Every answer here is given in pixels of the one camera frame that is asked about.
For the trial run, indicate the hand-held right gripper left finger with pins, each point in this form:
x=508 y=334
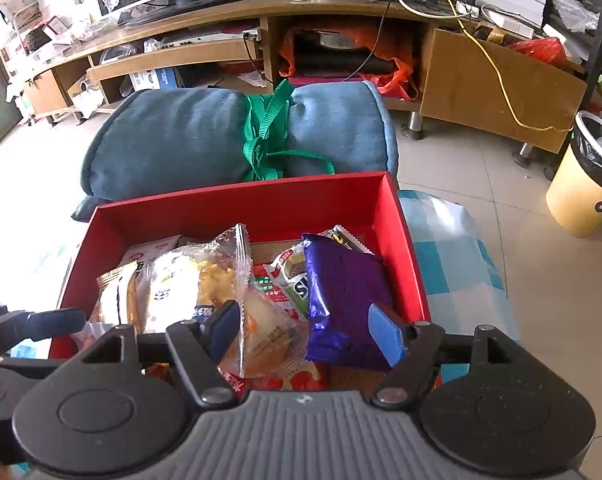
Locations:
x=226 y=330

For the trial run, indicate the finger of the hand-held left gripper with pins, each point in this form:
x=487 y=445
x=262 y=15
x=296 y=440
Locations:
x=16 y=360
x=56 y=321

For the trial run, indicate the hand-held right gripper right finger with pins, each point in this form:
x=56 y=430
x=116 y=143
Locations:
x=385 y=335

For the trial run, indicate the clear bun packet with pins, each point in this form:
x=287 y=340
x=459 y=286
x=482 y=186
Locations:
x=271 y=335

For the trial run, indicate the purple snack packet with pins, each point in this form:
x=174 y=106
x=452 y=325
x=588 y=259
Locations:
x=341 y=300

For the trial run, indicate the clear waffle snack packet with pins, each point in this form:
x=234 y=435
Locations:
x=196 y=280

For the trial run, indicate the beige snack packet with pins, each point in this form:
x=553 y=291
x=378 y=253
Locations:
x=118 y=295

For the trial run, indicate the green wafer packet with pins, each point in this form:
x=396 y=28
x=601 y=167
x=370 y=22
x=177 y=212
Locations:
x=296 y=280

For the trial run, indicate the long red snack packet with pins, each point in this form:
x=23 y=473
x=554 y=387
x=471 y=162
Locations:
x=306 y=377

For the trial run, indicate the yellow black snack packet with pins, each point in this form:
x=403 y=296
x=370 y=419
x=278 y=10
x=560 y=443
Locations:
x=346 y=239

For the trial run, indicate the red cardboard box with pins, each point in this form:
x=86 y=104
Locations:
x=281 y=205

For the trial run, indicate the blue white checkered tablecloth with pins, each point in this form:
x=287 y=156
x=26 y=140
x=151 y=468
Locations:
x=456 y=280

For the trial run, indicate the rolled blue blanket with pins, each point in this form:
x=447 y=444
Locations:
x=181 y=135

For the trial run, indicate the yellow trash bin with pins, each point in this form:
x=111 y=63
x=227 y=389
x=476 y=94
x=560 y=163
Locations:
x=576 y=195

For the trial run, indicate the orange plastic bag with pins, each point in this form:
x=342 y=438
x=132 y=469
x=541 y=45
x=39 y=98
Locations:
x=401 y=80

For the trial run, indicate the white blue carton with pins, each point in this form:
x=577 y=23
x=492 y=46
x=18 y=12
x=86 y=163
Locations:
x=153 y=79

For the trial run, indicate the wooden television stand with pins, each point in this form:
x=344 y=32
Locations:
x=481 y=85

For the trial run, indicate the stacked cardboard boxes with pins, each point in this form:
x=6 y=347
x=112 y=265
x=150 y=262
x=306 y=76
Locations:
x=16 y=0

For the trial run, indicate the red plastic bag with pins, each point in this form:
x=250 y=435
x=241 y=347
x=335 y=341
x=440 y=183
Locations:
x=546 y=50

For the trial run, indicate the black metal rack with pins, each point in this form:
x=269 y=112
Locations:
x=598 y=35

